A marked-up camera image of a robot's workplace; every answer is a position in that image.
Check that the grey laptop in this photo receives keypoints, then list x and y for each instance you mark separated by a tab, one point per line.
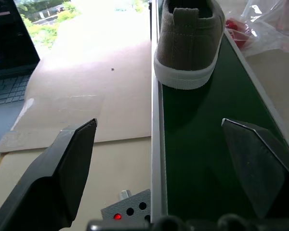
8	72

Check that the brown cardboard sheet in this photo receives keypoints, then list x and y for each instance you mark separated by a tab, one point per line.
82	96

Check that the grey canvas slip-on shoe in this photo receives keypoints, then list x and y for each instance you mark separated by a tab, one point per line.
189	44

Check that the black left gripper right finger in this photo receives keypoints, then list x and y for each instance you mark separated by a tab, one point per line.
260	168

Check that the grey control box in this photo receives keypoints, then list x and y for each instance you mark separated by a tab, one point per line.
130	207

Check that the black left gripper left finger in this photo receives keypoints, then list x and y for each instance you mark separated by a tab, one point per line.
62	168

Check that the clear plastic bag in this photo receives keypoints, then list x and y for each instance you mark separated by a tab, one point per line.
269	26

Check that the green conveyor belt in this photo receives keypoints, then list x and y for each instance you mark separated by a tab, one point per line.
207	134

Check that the red packaged item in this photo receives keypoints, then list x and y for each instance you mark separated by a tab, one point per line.
237	34

